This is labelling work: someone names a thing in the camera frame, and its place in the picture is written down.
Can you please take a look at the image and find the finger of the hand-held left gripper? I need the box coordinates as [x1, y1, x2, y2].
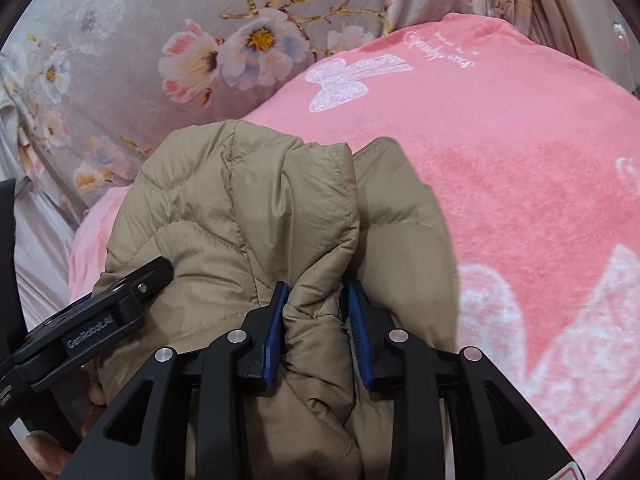
[92, 256, 175, 298]

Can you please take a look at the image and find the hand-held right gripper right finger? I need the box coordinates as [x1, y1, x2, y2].
[340, 280, 584, 480]

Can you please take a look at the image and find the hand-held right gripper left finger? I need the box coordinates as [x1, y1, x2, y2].
[60, 280, 293, 480]

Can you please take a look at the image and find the khaki quilted hooded jacket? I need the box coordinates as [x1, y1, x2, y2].
[82, 120, 459, 480]

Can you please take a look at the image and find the person's left hand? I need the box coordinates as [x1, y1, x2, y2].
[21, 380, 109, 480]

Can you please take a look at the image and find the pink fleece blanket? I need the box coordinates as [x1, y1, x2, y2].
[67, 12, 640, 480]

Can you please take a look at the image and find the grey floral bed sheet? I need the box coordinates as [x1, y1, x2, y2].
[0, 0, 551, 311]

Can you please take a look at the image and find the beige tufted headboard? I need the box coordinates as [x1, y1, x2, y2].
[575, 0, 640, 100]

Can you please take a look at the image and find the light grey pleated cloth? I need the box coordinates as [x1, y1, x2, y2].
[520, 0, 616, 71]

